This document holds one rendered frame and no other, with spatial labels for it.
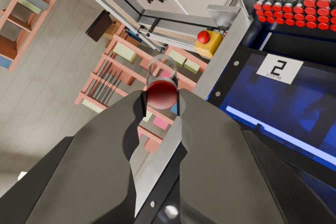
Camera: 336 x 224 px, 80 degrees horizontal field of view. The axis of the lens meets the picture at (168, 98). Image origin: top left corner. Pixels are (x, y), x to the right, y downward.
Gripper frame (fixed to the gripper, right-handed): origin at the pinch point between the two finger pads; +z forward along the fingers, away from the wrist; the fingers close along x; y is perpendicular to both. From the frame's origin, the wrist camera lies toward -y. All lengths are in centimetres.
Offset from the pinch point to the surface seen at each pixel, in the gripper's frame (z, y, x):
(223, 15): 64, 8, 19
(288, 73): 33.3, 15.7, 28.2
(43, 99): 553, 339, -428
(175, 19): 93, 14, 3
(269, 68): 36.8, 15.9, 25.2
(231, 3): 84, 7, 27
